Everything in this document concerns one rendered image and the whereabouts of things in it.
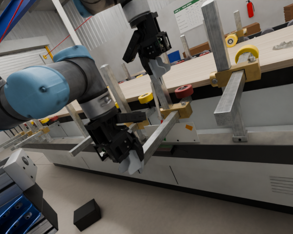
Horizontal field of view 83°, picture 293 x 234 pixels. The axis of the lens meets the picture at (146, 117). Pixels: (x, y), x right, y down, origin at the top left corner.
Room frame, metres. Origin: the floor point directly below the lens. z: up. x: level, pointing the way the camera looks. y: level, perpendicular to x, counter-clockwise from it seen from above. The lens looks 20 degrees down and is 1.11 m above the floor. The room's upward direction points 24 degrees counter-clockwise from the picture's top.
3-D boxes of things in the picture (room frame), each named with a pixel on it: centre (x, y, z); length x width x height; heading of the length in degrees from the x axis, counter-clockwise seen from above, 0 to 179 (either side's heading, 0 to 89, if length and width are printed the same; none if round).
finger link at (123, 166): (0.41, 0.11, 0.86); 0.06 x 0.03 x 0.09; 138
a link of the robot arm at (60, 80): (0.31, 0.14, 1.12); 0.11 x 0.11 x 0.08; 70
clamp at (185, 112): (0.66, -0.12, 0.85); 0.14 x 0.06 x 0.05; 48
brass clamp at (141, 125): (0.83, 0.07, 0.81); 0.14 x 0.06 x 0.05; 48
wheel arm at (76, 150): (0.94, 0.28, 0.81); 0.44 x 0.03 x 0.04; 138
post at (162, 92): (0.67, -0.10, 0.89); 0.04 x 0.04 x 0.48; 48
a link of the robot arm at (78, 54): (0.40, 0.09, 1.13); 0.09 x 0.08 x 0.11; 160
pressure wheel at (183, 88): (0.73, -0.21, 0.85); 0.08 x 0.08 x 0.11
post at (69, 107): (1.19, 0.46, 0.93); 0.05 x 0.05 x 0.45; 48
